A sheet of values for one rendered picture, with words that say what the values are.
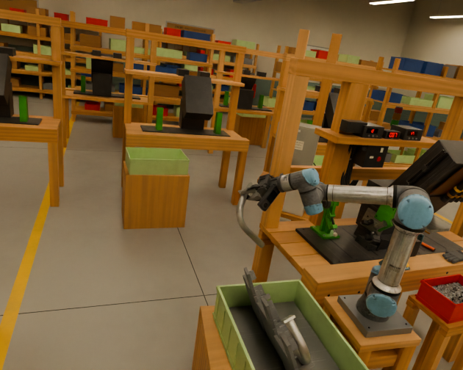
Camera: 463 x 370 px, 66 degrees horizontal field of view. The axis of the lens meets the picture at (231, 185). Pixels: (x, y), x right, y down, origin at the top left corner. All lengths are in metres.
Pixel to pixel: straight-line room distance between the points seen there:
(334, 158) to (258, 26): 10.29
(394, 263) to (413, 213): 0.23
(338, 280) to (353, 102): 1.08
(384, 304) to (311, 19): 12.15
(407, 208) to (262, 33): 11.34
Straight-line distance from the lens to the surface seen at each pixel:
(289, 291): 1.81
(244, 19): 12.31
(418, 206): 1.47
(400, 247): 1.55
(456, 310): 2.20
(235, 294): 1.69
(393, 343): 1.86
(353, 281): 2.09
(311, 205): 1.53
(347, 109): 2.38
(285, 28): 12.87
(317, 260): 2.17
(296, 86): 2.14
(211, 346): 1.62
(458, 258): 2.70
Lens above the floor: 1.93
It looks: 20 degrees down
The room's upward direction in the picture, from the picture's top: 9 degrees clockwise
